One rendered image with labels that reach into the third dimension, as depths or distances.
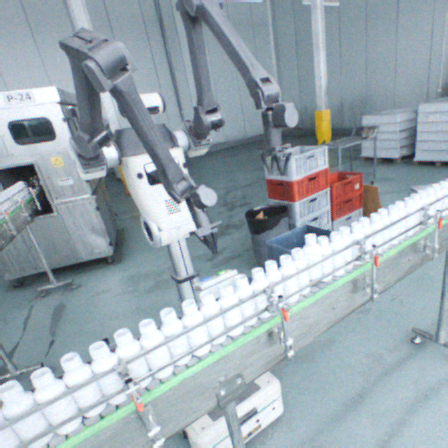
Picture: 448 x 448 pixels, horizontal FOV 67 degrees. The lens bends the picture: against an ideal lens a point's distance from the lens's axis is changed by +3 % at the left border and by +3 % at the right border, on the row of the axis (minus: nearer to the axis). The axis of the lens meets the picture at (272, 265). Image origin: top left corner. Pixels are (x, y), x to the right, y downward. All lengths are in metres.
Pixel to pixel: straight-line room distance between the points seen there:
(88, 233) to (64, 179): 0.65
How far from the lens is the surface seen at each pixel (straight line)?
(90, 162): 1.43
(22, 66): 12.98
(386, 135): 8.28
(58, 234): 4.67
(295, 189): 3.44
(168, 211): 1.47
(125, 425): 1.00
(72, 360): 0.90
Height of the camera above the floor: 1.63
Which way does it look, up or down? 26 degrees down
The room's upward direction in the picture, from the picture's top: 8 degrees counter-clockwise
